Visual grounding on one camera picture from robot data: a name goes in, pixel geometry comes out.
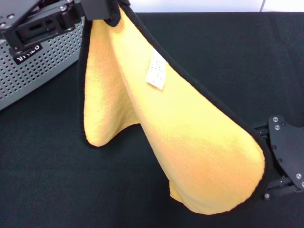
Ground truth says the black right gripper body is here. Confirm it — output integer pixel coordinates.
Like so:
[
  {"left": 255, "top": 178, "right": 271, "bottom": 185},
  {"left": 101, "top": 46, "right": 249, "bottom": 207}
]
[{"left": 267, "top": 114, "right": 304, "bottom": 191}]

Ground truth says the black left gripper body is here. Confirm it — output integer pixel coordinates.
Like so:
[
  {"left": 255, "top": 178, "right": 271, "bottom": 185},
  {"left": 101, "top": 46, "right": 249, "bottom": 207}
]
[{"left": 0, "top": 0, "right": 72, "bottom": 34}]

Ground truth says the yellow towel black edge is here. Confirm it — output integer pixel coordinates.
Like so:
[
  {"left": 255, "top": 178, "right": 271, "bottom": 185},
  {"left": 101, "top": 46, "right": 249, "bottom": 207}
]
[{"left": 77, "top": 0, "right": 268, "bottom": 214}]

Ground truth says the grey perforated storage box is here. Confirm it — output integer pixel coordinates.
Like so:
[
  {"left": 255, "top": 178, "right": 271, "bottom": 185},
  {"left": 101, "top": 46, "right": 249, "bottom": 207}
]
[{"left": 0, "top": 14, "right": 86, "bottom": 111}]

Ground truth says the black tablecloth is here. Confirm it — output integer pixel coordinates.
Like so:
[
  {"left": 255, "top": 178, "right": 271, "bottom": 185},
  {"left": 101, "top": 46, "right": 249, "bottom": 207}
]
[{"left": 0, "top": 11, "right": 304, "bottom": 228}]

